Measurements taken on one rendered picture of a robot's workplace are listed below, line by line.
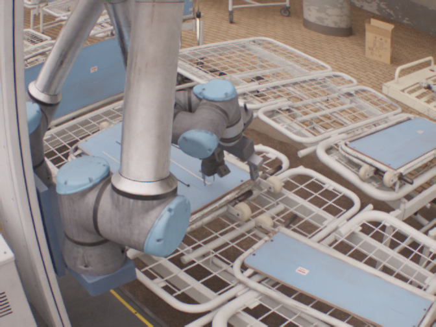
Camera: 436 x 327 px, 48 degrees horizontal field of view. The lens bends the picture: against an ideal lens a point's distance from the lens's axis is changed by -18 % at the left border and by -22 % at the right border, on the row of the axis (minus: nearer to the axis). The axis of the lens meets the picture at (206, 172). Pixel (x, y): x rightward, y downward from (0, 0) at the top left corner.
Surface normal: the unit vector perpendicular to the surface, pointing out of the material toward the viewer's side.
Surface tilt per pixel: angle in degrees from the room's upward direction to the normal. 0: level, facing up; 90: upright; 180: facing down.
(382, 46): 90
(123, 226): 80
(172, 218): 95
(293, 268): 1
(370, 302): 1
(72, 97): 90
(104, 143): 5
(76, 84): 90
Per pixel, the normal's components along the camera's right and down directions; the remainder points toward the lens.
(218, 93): -0.14, -0.66
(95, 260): 0.27, 0.17
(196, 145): -0.32, 0.79
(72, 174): -0.07, -0.88
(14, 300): 0.65, 0.40
